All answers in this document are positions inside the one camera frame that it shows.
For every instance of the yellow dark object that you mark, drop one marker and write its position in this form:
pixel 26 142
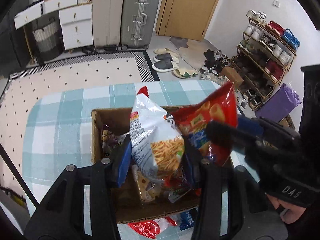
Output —
pixel 17 200

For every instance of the cream slipper with green patch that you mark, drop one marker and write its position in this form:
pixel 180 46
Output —
pixel 185 73

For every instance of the dotted rug with striped border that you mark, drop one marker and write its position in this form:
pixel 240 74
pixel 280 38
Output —
pixel 62 75

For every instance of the printed cardboard carton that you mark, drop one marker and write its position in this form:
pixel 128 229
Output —
pixel 287 122

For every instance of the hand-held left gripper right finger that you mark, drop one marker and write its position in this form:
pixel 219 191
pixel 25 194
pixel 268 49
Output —
pixel 193 171

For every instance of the small brown carton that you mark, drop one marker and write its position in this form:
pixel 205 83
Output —
pixel 231 76

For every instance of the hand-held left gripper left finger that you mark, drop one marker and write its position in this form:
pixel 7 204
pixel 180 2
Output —
pixel 125 165

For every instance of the beige suitcase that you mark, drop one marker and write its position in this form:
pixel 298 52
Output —
pixel 108 17

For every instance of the person's right forearm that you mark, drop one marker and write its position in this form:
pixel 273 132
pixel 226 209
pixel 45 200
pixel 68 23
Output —
pixel 310 230

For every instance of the blue cookie packet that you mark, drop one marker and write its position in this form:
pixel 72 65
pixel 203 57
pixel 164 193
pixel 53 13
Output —
pixel 187 220

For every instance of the wooden door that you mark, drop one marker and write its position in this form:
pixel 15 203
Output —
pixel 190 7

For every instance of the purple plastic bag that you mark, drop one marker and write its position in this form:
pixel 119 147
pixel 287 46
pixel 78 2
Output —
pixel 280 102

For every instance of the grey floor mat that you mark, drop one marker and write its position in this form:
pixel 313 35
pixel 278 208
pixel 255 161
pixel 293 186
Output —
pixel 178 42

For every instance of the green white snack packet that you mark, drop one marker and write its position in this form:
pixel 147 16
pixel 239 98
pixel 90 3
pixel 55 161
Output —
pixel 178 195

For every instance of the purple candy packet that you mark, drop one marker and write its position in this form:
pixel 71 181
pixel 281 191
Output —
pixel 107 136

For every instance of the white noodle stick snack bag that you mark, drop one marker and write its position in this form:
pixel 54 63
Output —
pixel 150 130

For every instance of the grey slipper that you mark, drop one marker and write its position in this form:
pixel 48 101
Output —
pixel 165 66
pixel 165 58

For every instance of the beige floor mat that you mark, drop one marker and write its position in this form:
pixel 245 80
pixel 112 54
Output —
pixel 197 55

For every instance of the wooden shoe rack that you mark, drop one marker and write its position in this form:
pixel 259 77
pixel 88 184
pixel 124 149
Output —
pixel 260 80

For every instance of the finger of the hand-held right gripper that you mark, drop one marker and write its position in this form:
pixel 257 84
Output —
pixel 225 135
pixel 250 126

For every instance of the cream cake packet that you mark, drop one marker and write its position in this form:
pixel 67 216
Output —
pixel 147 188

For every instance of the rows of racked sneakers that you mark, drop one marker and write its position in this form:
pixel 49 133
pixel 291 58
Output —
pixel 275 50

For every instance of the white drawer dresser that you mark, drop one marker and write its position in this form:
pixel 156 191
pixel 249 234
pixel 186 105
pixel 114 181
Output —
pixel 75 25

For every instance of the white wall switch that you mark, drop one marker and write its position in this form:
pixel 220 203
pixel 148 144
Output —
pixel 277 3

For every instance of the red white snack packet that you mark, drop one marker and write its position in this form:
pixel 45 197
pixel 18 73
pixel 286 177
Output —
pixel 150 228

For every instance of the brown cardboard box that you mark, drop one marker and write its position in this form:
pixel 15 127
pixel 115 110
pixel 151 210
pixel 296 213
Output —
pixel 150 211

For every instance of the silver suitcase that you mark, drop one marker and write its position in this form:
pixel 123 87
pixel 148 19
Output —
pixel 140 20

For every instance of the pile of loose shoes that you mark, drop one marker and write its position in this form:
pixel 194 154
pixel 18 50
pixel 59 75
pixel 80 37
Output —
pixel 215 60

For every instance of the grey white laundry basket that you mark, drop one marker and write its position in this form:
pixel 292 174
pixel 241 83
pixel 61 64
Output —
pixel 47 40

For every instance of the person's right hand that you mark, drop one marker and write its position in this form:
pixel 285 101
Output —
pixel 292 212

